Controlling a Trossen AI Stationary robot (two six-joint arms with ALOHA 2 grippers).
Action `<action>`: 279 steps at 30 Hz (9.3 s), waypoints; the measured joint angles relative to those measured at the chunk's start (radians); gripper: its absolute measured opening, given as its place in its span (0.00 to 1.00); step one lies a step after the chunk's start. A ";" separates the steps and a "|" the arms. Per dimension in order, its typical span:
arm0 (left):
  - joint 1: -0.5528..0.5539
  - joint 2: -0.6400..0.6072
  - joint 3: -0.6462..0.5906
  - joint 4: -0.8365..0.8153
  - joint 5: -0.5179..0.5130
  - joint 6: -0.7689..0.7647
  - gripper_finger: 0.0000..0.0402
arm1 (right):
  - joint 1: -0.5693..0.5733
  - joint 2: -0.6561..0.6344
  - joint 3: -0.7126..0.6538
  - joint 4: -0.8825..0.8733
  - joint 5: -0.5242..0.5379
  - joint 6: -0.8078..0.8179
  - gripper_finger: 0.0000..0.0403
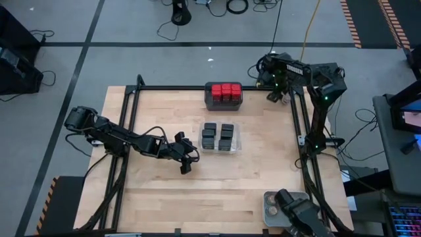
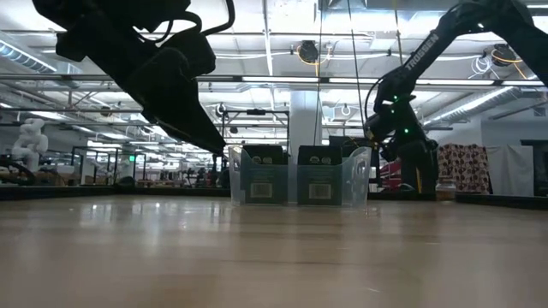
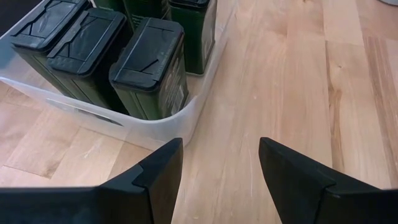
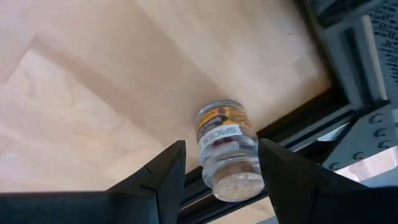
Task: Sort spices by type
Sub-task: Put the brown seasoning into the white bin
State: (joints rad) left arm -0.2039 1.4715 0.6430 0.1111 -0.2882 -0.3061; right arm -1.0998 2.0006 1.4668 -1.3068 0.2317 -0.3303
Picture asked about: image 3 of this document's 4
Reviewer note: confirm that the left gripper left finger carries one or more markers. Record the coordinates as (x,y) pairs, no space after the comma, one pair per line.
(124,202)

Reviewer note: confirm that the dark green spice tin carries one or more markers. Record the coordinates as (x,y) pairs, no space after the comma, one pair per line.
(146,9)
(196,37)
(146,56)
(87,40)
(109,3)
(46,21)

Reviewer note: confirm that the clear plastic bin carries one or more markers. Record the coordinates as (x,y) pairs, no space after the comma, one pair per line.
(155,130)

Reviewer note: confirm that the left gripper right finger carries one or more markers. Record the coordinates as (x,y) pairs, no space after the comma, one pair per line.
(311,199)

